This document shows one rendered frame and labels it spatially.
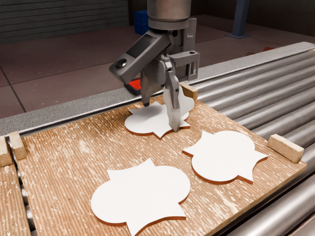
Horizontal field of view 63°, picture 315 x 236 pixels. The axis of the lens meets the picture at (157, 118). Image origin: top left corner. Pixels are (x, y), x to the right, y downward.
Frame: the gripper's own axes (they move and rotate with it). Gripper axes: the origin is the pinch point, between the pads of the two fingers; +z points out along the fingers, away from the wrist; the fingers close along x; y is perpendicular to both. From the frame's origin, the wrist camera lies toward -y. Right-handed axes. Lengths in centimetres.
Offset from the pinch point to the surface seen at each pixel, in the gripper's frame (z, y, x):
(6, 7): 38, 19, 469
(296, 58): 2, 69, 10
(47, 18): 60, 79, 471
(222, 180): -0.2, -2.0, -20.8
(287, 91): 2.3, 40.3, -5.0
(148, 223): 0.0, -15.3, -20.7
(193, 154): -0.2, -1.7, -13.6
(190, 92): -1.5, 11.9, 3.4
